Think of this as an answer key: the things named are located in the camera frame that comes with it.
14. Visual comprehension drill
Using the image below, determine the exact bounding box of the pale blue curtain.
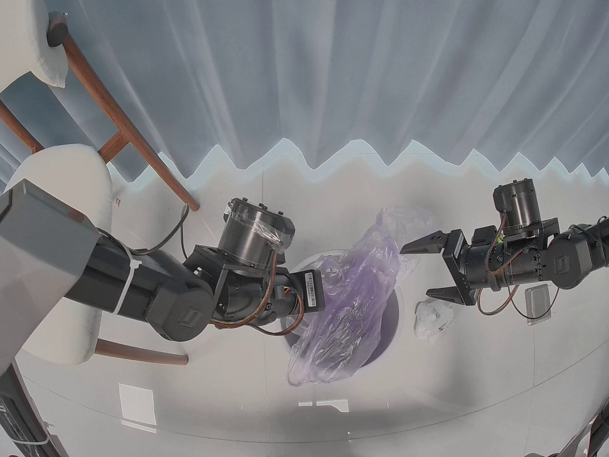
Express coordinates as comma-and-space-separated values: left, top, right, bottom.
0, 0, 609, 184

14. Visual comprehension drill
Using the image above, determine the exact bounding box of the crumpled white paper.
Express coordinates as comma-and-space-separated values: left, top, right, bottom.
414, 299, 455, 341

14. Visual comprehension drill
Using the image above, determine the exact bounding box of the purple plastic bag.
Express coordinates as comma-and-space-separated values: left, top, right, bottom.
285, 205, 441, 388

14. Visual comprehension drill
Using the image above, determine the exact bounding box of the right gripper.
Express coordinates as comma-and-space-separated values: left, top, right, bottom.
401, 229, 508, 307

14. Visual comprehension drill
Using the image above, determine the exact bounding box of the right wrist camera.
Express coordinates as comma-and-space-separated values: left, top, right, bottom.
470, 225, 499, 247

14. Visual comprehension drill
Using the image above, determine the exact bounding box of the white cushioned wooden chair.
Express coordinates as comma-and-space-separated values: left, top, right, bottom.
0, 0, 200, 368

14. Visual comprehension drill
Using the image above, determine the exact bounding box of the white trash bin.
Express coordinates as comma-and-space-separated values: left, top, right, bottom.
283, 250, 408, 368

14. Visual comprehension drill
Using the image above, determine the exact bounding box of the black cable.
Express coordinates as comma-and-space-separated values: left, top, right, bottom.
135, 204, 192, 257

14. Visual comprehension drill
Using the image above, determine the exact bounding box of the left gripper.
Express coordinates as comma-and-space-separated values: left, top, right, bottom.
273, 268, 328, 328

